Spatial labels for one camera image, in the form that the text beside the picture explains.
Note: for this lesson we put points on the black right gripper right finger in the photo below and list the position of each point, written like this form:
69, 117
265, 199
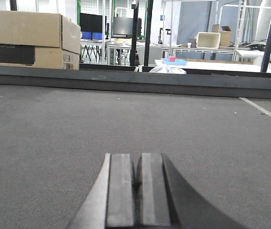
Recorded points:
167, 201

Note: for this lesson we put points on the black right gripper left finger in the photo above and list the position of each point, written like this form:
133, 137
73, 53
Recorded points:
110, 202

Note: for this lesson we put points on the pink block on tray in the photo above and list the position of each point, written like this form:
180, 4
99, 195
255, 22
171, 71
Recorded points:
171, 59

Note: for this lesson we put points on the crumpled clear plastic bag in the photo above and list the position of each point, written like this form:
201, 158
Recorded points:
164, 68

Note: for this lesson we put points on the white table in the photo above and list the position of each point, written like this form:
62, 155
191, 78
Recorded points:
219, 66

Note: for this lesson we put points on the light blue flat tray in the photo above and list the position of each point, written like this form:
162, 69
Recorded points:
175, 62

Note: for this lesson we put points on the grey chair back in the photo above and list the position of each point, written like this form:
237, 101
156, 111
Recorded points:
155, 52

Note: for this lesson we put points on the lower cardboard box black label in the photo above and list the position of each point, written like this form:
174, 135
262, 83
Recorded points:
38, 57

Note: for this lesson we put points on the white plastic tub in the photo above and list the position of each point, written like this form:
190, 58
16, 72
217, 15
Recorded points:
208, 40

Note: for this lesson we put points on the small open cardboard box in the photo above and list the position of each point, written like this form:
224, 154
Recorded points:
225, 34

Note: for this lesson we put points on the black monitor right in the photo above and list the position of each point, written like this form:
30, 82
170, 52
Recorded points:
122, 27

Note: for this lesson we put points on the black monitor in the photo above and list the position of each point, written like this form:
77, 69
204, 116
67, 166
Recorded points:
91, 23
122, 27

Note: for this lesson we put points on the black monitor left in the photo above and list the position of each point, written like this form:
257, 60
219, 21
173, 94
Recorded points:
91, 23

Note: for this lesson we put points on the upper cardboard box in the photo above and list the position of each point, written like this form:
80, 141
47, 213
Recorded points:
39, 29

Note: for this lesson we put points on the black conveyor side rail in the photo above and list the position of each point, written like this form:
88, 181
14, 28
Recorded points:
221, 84

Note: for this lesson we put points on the black vertical post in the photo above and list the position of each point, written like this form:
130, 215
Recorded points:
135, 7

